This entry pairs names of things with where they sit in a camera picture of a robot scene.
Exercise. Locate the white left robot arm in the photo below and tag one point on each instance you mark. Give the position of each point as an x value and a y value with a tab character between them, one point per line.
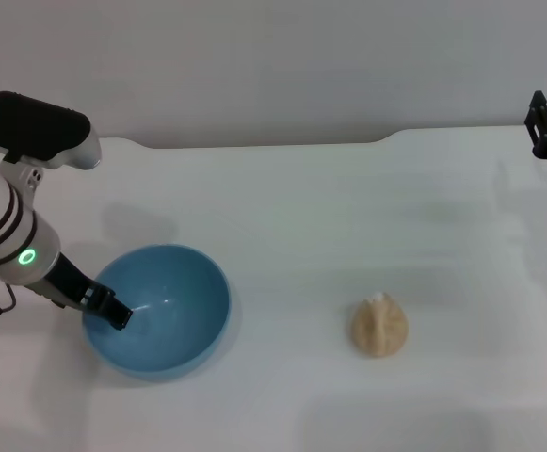
4	221

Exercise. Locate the left wrist camera black grey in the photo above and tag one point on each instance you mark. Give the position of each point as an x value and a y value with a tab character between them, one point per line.
33	124

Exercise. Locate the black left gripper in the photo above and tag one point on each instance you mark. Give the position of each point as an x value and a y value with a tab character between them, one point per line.
73	282

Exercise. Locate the blue bowl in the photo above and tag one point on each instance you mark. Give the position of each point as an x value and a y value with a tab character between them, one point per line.
174	329

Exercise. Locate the beige egg yolk pastry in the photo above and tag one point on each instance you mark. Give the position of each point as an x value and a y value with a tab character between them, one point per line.
379	327

